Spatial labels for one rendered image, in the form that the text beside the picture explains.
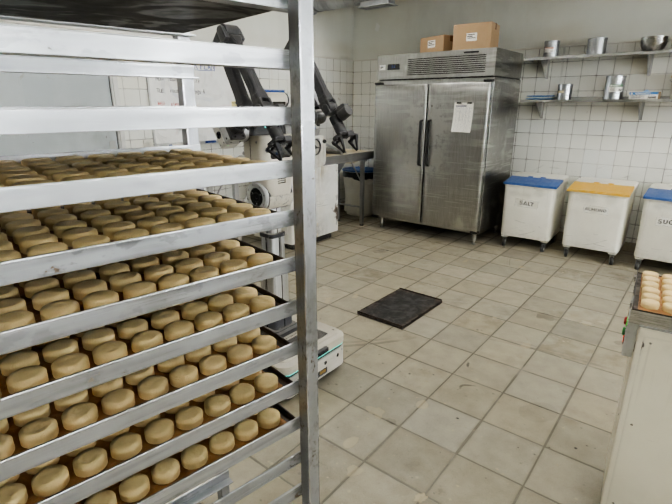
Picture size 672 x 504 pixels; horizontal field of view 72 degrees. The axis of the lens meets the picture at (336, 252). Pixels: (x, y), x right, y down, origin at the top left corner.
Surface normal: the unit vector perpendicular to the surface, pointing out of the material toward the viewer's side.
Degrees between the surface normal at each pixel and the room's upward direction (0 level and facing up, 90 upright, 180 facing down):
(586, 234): 96
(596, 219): 92
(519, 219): 92
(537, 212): 91
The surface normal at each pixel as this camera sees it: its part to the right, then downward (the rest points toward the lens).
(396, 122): -0.62, 0.24
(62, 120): 0.66, 0.23
